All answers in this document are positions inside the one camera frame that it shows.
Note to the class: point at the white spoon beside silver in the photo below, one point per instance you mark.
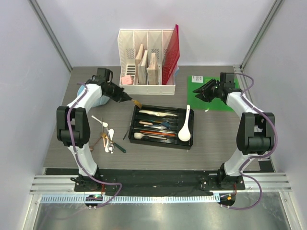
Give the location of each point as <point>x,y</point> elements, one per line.
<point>106,150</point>

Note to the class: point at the white thin plastic spoon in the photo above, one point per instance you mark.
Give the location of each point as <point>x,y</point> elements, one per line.
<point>104,124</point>

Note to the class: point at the blue plastic spoon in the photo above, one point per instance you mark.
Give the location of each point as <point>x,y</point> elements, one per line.
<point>164,124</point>

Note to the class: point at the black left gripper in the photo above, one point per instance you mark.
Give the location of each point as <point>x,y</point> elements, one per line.
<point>122,96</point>

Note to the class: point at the wooden board left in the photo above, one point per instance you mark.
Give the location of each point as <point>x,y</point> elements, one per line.
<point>141,65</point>

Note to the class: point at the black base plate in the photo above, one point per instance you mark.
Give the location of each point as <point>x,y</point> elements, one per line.
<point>156,182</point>

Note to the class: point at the orange chopstick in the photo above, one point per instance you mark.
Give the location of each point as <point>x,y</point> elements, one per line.
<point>158,133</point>

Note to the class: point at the pink cube box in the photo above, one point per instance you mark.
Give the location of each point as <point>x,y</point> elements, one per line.
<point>127,80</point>

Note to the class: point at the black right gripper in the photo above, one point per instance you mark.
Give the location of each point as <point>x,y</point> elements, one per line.
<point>206,96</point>

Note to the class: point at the white cable duct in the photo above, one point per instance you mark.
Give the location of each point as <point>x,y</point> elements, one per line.
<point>97,199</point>

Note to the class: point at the small white ceramic spoon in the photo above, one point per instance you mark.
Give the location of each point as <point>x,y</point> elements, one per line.
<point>140,136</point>

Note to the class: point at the white chopstick in tray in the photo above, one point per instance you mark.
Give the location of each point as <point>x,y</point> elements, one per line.
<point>156,137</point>

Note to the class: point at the large white ceramic spoon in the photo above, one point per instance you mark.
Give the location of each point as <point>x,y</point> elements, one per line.
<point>184,133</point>

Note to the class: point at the black cutlery tray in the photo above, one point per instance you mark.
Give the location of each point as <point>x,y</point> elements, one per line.
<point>175,124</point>

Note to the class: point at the magenta plastic folder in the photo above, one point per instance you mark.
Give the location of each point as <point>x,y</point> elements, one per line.
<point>172,56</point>

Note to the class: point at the wooden board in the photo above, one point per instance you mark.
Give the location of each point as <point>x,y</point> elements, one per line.
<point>141,65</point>
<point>152,70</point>

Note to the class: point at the green handled utensil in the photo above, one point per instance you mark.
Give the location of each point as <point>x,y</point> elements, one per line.
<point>120,148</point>

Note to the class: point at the light blue headphones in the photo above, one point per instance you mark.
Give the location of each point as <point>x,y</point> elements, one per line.
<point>99,102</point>

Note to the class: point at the wooden board right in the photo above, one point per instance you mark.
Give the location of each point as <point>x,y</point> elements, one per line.
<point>152,70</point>

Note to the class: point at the white file organizer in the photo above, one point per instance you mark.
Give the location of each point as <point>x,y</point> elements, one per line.
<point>149,60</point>

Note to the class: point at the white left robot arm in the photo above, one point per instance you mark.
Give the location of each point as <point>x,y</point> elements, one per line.
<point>73,128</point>

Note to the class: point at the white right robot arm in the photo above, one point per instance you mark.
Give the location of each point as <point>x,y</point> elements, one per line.
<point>256,136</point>

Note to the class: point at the copper round head spoon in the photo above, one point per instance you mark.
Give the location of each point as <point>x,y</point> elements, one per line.
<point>93,145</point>

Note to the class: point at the green cutting mat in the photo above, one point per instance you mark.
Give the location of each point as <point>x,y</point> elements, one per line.
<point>216,104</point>

